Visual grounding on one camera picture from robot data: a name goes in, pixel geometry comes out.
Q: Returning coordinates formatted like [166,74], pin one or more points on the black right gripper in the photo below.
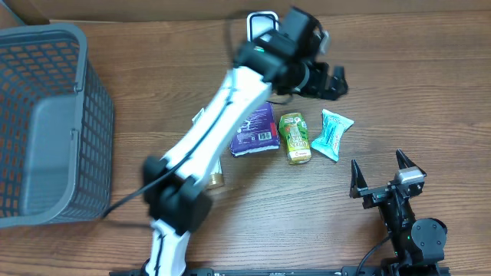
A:
[376,193]

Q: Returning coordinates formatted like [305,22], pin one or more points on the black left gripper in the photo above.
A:
[323,86]

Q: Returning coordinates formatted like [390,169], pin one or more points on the teal snack packet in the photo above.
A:
[334,126]

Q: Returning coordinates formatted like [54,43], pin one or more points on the green tea carton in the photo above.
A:
[293,129]

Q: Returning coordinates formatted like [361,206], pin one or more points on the purple snack packet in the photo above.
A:
[257,133]

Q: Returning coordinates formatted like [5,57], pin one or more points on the white cream tube gold cap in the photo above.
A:
[216,179]

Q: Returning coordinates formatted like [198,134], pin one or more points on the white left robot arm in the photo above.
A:
[174,187]

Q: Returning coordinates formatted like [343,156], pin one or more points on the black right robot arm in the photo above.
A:
[418,244]

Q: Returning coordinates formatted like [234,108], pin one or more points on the white barcode scanner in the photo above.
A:
[258,22]

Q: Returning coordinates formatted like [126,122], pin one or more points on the grey plastic mesh basket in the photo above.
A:
[57,128]

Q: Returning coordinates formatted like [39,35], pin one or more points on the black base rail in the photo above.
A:
[345,271]

